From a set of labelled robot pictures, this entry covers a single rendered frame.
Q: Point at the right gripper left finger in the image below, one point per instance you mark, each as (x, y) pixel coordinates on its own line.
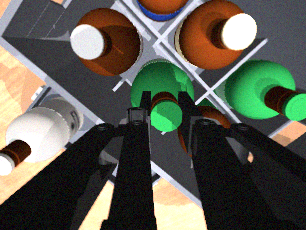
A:
(60, 196)

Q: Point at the dark grey rectangular tray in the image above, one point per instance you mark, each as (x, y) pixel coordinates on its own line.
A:
(47, 93)

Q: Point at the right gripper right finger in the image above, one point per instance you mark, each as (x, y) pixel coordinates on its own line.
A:
(229, 197)

